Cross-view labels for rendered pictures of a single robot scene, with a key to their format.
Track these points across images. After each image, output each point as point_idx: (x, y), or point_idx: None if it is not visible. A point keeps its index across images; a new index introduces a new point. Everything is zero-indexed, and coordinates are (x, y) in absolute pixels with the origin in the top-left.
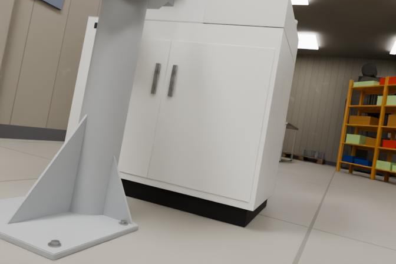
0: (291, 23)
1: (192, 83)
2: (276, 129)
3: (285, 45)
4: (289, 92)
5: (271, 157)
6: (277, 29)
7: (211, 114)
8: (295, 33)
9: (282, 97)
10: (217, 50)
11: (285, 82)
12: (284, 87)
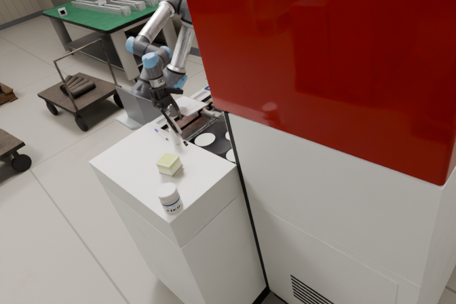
0: (114, 187)
1: None
2: (159, 261)
3: (117, 199)
4: (185, 269)
5: (168, 277)
6: None
7: None
8: (139, 204)
9: (153, 246)
10: None
11: (150, 238)
12: (150, 240)
